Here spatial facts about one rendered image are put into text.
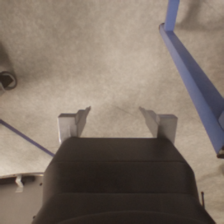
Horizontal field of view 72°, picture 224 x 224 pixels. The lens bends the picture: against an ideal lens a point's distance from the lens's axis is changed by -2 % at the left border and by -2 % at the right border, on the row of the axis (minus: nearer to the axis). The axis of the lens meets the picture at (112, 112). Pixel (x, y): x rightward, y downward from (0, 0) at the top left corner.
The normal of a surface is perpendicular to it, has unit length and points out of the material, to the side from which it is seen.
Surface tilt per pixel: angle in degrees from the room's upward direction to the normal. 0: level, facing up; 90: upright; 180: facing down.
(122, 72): 0
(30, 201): 90
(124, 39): 0
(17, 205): 90
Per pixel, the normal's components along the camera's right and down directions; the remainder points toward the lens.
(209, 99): -0.01, -0.76
